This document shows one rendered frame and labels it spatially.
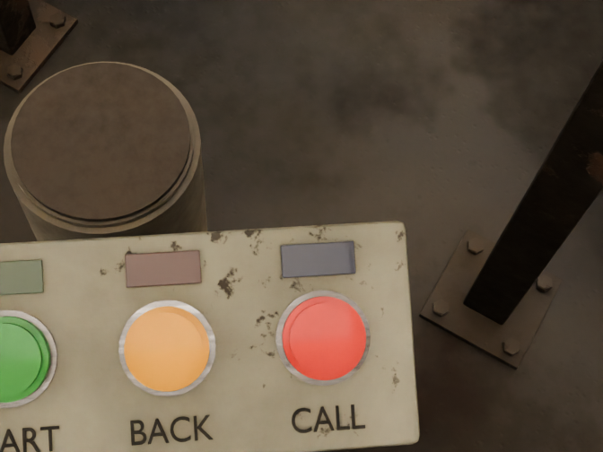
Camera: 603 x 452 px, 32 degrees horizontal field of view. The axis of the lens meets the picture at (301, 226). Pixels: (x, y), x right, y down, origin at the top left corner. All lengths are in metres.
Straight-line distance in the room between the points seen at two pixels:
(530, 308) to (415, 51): 0.35
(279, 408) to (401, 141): 0.77
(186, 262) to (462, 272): 0.70
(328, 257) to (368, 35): 0.83
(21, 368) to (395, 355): 0.18
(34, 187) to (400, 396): 0.26
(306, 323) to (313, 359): 0.02
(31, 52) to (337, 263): 0.85
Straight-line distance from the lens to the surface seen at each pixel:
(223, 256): 0.51
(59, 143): 0.65
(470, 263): 1.18
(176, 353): 0.49
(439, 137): 1.25
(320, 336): 0.50
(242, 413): 0.51
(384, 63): 1.30
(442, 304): 1.15
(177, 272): 0.50
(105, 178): 0.63
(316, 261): 0.51
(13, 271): 0.51
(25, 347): 0.50
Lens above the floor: 1.08
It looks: 66 degrees down
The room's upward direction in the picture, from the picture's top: 7 degrees clockwise
